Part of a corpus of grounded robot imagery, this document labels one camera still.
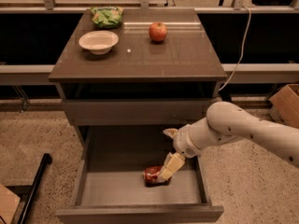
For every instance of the red coke can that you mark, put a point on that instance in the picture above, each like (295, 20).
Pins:
(150, 176)

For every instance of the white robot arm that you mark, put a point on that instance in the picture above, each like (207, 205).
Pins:
(224, 123)

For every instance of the red apple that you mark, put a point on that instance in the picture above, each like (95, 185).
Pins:
(157, 31)

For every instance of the white bowl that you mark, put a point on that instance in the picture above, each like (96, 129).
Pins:
(99, 42)

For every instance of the black pole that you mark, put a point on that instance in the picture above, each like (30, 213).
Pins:
(46, 160)

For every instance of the open middle drawer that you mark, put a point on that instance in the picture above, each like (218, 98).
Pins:
(110, 187)

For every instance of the grey drawer cabinet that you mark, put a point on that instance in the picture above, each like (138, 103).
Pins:
(182, 67)

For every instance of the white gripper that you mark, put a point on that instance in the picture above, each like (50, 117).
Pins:
(184, 143)

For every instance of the cardboard box left corner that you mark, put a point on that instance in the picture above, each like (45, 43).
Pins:
(9, 202)

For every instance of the cardboard box right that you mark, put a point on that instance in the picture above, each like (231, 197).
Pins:
(286, 104)

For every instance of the closed top drawer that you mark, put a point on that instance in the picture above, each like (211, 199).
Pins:
(135, 112)

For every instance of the green chip bag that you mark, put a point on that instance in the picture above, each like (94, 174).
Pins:
(107, 17)

